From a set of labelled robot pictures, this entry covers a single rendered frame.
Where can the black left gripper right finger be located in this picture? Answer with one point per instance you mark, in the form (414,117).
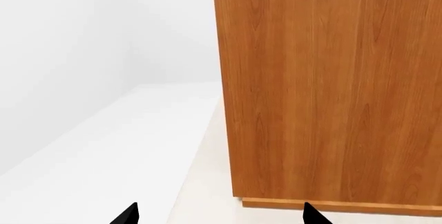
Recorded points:
(312,216)

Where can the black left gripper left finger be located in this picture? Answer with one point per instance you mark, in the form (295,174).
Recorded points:
(129,216)

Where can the brown wooden cabinet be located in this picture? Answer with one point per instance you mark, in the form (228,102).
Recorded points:
(331,86)

